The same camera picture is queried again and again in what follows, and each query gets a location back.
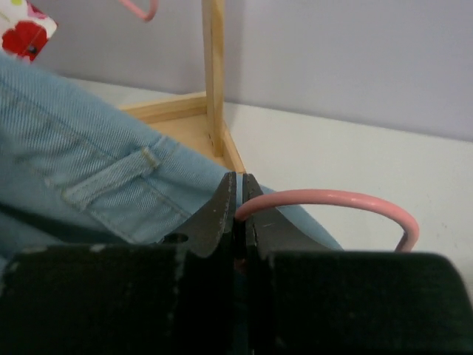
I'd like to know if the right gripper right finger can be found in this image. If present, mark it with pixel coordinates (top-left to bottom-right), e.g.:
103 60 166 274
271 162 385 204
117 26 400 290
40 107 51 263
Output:
241 172 473 355

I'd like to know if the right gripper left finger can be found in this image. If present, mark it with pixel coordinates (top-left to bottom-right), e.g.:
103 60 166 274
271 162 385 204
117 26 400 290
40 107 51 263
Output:
1 173 237 354

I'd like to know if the pink wire hanger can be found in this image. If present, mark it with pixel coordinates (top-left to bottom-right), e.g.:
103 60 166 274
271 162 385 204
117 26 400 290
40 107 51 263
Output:
235 189 420 252

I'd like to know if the light blue denim skirt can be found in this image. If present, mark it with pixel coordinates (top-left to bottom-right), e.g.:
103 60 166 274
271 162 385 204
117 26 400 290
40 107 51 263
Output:
0 51 344 274

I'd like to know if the wooden clothes rack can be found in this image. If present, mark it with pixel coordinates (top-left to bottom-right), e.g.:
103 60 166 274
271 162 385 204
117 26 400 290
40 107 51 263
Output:
120 0 245 173

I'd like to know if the red floral white garment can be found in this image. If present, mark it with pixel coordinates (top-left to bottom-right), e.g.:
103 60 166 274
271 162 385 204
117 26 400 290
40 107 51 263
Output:
1 0 58 62

